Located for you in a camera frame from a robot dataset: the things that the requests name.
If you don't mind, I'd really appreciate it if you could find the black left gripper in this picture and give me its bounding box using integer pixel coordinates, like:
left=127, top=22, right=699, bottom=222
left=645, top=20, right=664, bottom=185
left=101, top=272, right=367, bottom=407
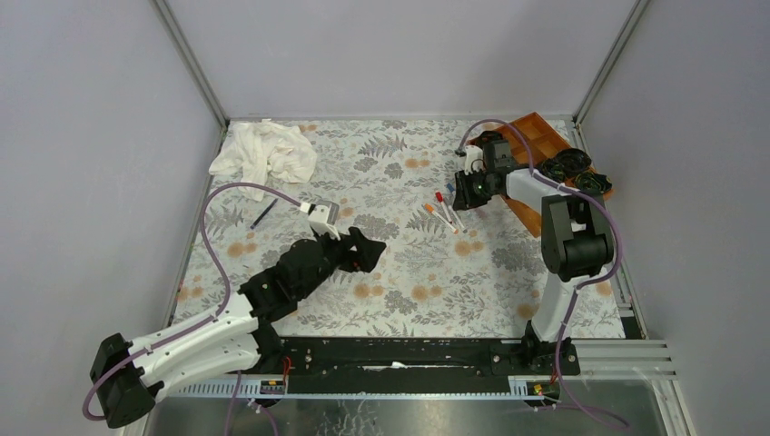
left=298, top=227, right=386, bottom=302

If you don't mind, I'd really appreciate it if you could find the white pen red tip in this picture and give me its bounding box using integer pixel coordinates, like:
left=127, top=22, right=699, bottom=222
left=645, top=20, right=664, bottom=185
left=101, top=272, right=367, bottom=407
left=435, top=191, right=454, bottom=224
left=424, top=203, right=459, bottom=234

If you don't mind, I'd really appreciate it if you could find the black pen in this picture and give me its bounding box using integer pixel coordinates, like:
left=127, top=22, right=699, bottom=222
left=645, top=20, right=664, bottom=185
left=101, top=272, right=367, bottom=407
left=249, top=198, right=278, bottom=231

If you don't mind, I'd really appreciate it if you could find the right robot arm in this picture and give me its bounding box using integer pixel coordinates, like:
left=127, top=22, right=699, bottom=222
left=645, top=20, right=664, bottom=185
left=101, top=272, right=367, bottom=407
left=452, top=131, right=616, bottom=374

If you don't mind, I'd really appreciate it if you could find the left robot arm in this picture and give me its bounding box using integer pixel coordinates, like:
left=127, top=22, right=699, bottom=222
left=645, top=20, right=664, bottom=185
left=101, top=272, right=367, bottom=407
left=83, top=227, right=387, bottom=429

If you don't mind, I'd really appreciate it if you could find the floral patterned mat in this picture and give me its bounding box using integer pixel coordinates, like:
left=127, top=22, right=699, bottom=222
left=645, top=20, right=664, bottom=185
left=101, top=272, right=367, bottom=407
left=171, top=120, right=625, bottom=339

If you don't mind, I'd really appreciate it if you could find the orange compartment tray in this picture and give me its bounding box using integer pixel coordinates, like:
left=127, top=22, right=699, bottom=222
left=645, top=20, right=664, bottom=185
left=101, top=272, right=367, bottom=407
left=466, top=112, right=616, bottom=238

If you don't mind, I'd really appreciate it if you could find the white crumpled cloth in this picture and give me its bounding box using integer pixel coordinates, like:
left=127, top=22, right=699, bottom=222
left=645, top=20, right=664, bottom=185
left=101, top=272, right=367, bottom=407
left=208, top=120, right=318, bottom=185

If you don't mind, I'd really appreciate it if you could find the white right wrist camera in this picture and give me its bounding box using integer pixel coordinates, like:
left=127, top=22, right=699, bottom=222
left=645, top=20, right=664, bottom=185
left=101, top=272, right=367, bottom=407
left=463, top=145, right=486, bottom=175

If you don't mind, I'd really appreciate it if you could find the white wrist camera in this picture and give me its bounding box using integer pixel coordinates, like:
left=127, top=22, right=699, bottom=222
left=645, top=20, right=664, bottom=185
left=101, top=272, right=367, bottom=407
left=463, top=145, right=486, bottom=175
left=300, top=201, right=341, bottom=241

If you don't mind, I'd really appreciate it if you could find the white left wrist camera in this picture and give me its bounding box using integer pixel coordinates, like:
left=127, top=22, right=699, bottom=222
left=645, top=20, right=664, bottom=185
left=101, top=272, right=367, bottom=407
left=300, top=201, right=341, bottom=241

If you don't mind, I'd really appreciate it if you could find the black green cable coil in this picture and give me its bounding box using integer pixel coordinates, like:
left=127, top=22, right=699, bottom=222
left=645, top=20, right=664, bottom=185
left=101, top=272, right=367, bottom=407
left=572, top=170, right=614, bottom=197

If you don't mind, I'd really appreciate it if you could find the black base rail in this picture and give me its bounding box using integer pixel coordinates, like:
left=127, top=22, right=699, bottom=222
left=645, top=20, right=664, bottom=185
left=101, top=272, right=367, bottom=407
left=245, top=336, right=581, bottom=394

